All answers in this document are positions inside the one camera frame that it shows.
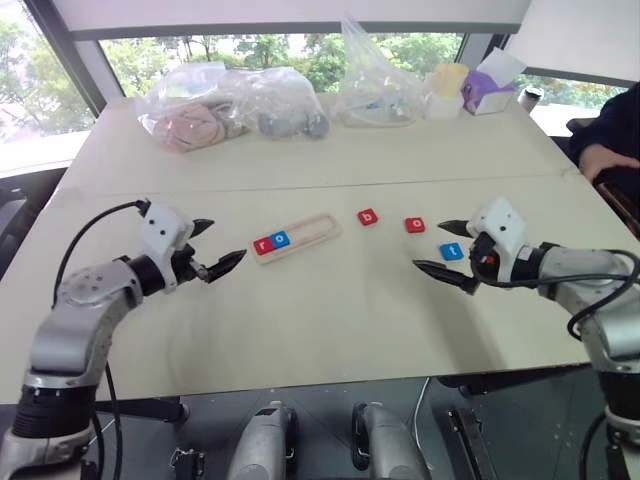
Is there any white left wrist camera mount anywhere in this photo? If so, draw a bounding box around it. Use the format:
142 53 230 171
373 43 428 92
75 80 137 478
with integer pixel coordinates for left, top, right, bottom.
141 200 194 292

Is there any black chair by window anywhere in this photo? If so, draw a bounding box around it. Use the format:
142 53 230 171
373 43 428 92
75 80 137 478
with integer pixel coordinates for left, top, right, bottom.
0 174 66 281

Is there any yellow plastic cup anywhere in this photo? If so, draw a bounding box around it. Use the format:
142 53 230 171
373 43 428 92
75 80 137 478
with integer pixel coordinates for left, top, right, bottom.
430 63 471 97

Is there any plastic bag with pink plush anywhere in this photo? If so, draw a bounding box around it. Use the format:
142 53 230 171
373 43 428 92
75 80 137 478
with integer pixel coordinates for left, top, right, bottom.
137 63 251 154

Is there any person's bare hand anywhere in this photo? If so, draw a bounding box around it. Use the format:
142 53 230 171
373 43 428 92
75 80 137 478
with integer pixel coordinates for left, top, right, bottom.
579 149 640 184

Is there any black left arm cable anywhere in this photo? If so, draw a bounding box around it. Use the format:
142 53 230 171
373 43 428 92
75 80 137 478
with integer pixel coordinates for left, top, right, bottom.
52 198 152 480

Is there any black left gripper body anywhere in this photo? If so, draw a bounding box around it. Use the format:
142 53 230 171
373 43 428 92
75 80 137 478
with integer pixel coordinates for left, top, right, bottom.
172 242 209 288

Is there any wooden letter tray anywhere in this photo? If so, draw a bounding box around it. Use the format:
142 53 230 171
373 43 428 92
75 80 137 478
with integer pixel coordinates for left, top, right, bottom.
251 212 343 266

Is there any white plastic container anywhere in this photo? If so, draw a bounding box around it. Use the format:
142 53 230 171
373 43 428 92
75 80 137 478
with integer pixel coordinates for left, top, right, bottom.
424 91 466 121

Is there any black table frame bar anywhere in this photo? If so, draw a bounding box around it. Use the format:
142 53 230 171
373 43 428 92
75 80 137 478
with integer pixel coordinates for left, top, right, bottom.
94 396 192 427
433 364 597 397

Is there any plastic bag with grey plush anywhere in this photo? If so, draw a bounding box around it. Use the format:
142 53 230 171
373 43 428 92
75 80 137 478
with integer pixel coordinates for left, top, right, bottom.
227 66 331 143

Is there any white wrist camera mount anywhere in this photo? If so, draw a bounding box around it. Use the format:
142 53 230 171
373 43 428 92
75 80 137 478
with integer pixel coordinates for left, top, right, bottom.
141 200 194 292
466 196 529 284

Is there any black flat bar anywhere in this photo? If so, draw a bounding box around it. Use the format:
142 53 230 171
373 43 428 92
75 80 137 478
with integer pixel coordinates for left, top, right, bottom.
446 406 502 480

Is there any person in dark clothing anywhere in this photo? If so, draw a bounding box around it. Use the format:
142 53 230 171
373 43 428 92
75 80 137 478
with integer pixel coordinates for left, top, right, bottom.
567 82 640 174

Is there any dark maroon chair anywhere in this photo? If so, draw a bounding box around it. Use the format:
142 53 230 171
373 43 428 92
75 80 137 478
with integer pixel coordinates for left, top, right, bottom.
594 167 640 227

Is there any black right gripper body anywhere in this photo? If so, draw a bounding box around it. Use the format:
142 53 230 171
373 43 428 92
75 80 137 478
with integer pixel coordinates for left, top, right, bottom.
468 232 500 282

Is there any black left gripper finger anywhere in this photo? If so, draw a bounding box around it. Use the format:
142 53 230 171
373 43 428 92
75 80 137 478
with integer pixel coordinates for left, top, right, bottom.
189 217 217 243
202 249 248 286

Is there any narrow white roller blind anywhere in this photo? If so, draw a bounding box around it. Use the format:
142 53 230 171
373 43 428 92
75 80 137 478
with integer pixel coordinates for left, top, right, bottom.
504 0 640 84

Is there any grey rounded robot housing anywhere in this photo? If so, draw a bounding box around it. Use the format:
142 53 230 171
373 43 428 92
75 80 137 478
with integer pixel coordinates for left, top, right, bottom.
232 399 301 480
349 399 432 480

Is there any purple tissue box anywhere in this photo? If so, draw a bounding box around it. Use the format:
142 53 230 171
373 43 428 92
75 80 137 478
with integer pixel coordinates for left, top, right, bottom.
461 47 529 117

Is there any black office chair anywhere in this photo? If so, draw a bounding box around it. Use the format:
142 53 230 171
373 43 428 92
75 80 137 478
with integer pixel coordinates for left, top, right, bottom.
566 117 601 146

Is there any thin white cable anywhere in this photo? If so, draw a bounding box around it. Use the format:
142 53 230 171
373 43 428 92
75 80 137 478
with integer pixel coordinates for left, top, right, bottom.
411 377 432 452

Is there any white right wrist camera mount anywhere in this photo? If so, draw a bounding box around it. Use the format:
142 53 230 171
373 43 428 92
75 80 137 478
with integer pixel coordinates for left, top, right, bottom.
466 196 529 284

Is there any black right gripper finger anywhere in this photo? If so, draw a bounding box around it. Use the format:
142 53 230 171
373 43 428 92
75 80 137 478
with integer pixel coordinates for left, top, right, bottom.
436 219 471 238
411 259 481 297

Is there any clear bag with small items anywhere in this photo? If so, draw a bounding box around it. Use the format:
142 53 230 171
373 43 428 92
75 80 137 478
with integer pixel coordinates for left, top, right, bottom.
333 14 427 129

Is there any wide white roller blind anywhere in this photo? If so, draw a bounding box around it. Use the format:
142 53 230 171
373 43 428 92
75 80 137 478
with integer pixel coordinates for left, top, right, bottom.
64 0 532 32

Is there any small black metal bracket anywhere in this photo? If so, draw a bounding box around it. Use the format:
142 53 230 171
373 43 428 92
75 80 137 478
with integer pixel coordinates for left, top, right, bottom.
169 447 207 480

